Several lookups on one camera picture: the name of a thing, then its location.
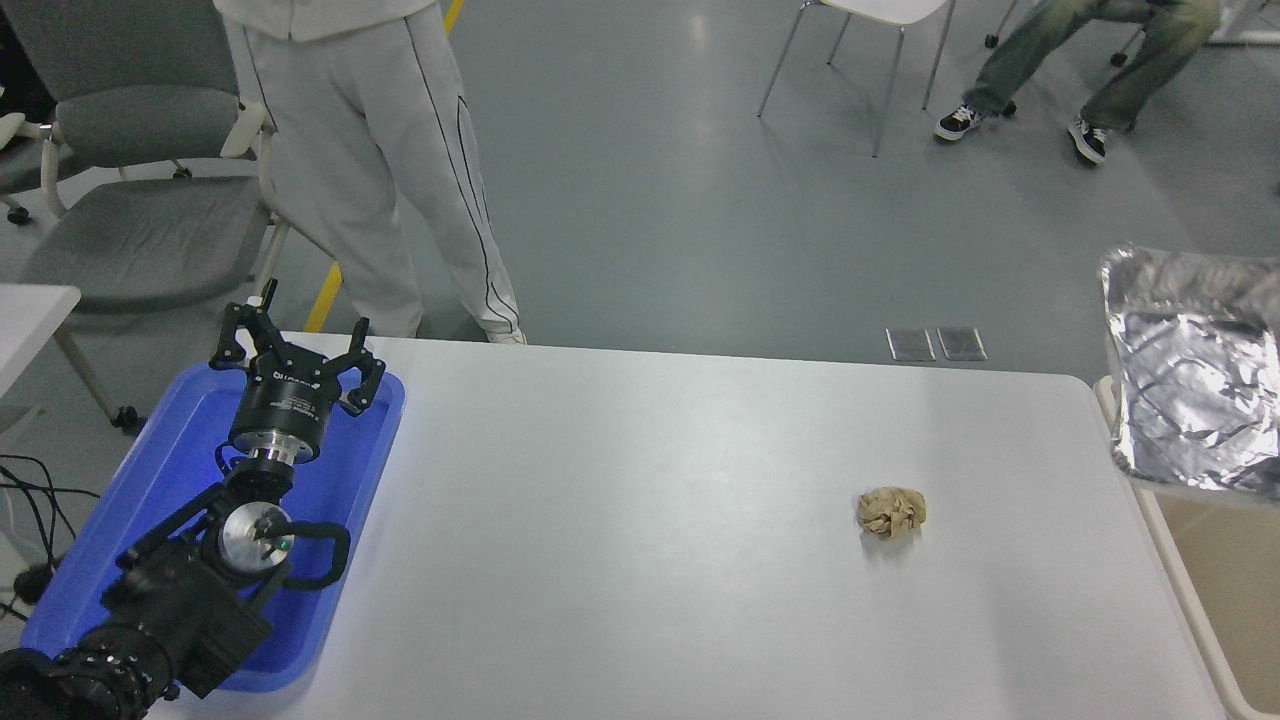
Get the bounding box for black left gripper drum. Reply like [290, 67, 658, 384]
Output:
[230, 362, 346, 451]

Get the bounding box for silver foil tray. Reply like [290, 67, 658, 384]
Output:
[1100, 243, 1280, 501]

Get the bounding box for blue plastic tray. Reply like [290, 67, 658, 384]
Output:
[18, 360, 407, 693]

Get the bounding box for grey office chair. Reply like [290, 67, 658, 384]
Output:
[0, 0, 293, 437]

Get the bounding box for standing person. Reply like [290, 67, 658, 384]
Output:
[213, 0, 528, 346]

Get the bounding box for small white side table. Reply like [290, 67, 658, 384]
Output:
[0, 283, 81, 401]

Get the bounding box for crumpled tan paper ball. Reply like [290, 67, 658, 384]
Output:
[856, 486, 927, 541]

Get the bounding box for white chair with metal legs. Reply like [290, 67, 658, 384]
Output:
[757, 0, 956, 159]

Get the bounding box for seated person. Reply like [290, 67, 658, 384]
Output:
[933, 0, 1226, 166]

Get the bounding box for large pale bin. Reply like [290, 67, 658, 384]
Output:
[1093, 373, 1280, 720]

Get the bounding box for white desk foot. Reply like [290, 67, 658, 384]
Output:
[1205, 0, 1280, 46]

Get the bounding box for black floor cables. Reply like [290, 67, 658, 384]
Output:
[0, 455, 101, 621]

